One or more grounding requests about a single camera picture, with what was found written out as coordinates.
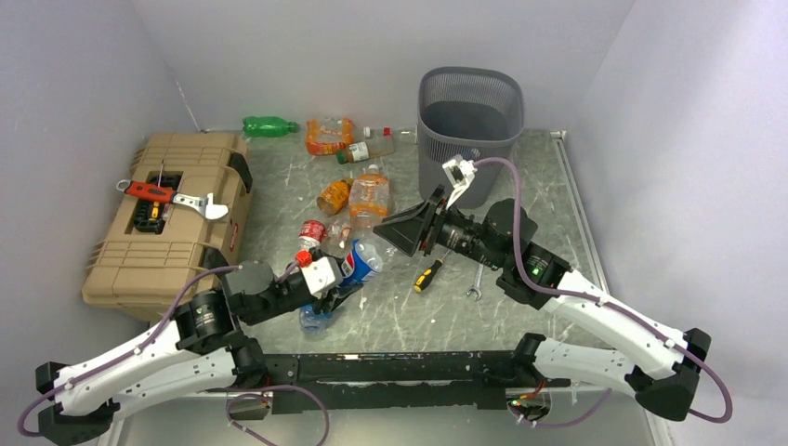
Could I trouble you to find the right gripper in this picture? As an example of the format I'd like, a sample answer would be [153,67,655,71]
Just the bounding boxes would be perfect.
[374,184,506,269]

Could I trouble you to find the crushed blue label bottle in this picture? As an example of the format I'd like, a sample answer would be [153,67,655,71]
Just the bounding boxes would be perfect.
[298,306,335,335]

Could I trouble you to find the pepsi plastic bottle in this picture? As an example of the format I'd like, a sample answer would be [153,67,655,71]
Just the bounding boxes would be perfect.
[340,239,385,287]

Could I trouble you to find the clear bottle red label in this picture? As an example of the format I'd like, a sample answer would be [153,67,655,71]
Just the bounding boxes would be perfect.
[298,217,352,256]

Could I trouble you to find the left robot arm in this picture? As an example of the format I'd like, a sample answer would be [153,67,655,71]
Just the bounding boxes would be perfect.
[35,256,363,445]

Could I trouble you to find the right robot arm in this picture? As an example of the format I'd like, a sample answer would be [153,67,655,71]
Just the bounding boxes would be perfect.
[374,187,711,421]

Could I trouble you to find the grey mesh waste bin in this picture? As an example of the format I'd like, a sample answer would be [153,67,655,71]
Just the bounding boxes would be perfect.
[416,67,525,199]

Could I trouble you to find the large orange label bottle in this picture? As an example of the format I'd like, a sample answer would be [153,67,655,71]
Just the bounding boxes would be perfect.
[348,164,391,230]

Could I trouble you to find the yellow black screwdriver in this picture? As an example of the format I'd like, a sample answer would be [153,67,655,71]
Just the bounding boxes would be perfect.
[413,251,450,293]

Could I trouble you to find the silver combination spanner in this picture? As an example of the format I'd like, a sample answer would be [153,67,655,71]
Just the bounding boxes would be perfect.
[466,264,485,301]

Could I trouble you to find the small orange juice bottle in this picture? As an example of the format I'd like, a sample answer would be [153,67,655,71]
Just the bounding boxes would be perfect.
[316,177,353,216]

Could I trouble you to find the clear bottle red cap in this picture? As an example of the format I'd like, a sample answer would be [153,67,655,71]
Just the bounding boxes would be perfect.
[362,126,418,145]

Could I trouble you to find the brown tea bottle green cap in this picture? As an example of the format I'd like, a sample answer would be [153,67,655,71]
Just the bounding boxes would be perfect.
[335,136,396,164]

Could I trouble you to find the orange wrapped bottle pack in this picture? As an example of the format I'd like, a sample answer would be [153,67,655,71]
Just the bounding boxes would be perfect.
[305,117,356,156]

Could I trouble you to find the green plastic bottle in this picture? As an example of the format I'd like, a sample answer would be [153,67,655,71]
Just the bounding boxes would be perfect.
[242,116,300,138]

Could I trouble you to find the tan plastic toolbox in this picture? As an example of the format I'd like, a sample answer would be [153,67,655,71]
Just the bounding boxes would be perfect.
[82,133,253,322]

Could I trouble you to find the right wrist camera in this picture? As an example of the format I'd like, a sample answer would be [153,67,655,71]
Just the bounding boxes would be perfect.
[442,155,478,208]

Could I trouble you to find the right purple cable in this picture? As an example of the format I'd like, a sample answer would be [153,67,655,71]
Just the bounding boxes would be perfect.
[470,156,734,425]

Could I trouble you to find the purple cable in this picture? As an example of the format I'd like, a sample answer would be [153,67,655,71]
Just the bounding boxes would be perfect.
[470,156,734,425]
[16,261,303,439]

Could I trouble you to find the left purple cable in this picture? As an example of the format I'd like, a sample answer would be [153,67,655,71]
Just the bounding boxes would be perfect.
[16,261,303,439]

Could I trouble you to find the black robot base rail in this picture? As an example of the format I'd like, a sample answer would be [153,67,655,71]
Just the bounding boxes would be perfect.
[234,350,548,414]

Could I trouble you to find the red handled adjustable wrench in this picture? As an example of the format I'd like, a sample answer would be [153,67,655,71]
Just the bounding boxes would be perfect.
[115,179,230,220]

